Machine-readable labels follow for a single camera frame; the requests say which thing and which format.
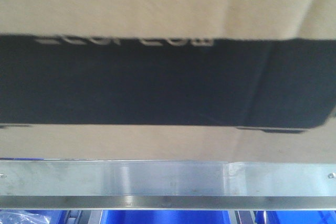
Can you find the blue plastic bin lower right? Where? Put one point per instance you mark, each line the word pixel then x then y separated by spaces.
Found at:
pixel 295 217

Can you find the blue plastic bin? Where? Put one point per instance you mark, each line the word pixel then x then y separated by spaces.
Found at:
pixel 56 216
pixel 164 216
pixel 295 217

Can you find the clear plastic bag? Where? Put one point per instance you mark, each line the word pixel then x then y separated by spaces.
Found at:
pixel 23 217

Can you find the blue plastic bin lower left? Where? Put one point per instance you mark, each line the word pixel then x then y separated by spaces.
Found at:
pixel 56 216

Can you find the steel shelf front rail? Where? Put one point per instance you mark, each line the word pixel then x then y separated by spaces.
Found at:
pixel 186 185

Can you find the blue plastic bin lower middle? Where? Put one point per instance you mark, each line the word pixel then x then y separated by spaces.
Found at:
pixel 164 216

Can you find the brown Ecoflow cardboard box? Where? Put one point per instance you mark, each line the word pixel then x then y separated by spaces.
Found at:
pixel 222 80

